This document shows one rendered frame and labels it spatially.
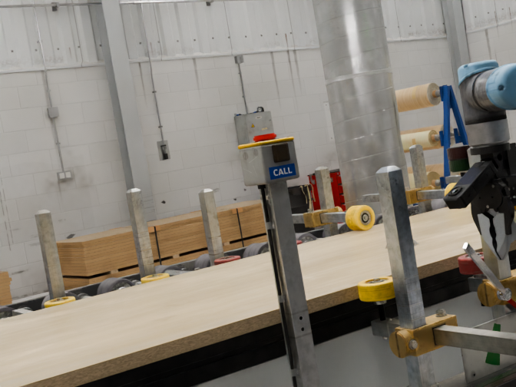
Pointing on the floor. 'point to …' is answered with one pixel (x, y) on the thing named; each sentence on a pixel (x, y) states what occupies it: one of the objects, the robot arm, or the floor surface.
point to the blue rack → (449, 127)
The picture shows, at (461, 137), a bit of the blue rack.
